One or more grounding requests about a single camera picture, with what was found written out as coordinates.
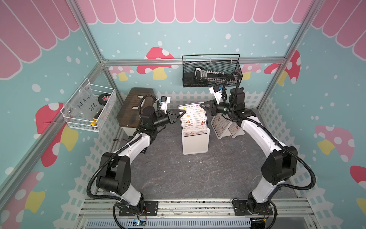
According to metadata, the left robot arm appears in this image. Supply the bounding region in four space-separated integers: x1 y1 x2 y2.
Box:
86 94 186 215

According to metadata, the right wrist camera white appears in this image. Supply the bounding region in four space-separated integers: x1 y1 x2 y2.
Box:
209 85 224 105

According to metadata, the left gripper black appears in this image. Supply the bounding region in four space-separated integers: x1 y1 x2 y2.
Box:
152 110 185 128

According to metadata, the clear plastic labelled bag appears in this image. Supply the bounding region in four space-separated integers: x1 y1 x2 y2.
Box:
65 85 102 121

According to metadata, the dim sum menu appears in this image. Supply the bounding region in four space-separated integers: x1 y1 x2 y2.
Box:
229 121 242 136
178 103 207 137
213 114 232 137

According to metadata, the small circuit board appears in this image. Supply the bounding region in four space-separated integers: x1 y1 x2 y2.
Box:
132 219 147 227

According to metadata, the yellow black utility knife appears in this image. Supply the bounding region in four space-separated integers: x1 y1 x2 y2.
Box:
90 109 103 127

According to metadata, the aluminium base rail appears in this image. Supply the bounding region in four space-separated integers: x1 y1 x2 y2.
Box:
73 198 321 229

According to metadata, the black tape roll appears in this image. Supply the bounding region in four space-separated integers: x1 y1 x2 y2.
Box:
98 93 111 106

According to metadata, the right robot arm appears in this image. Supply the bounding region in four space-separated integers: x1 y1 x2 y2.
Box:
200 72 316 215

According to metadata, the socket tool set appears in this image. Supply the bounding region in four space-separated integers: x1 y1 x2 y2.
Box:
193 67 238 85

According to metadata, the white menu stand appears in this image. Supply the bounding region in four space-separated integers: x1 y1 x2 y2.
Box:
182 128 210 155
211 113 234 140

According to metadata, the brown lid storage box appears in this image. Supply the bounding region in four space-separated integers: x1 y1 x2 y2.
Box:
117 87 155 136

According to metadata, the black mesh wall basket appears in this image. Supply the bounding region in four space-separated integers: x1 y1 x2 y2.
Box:
182 54 243 87

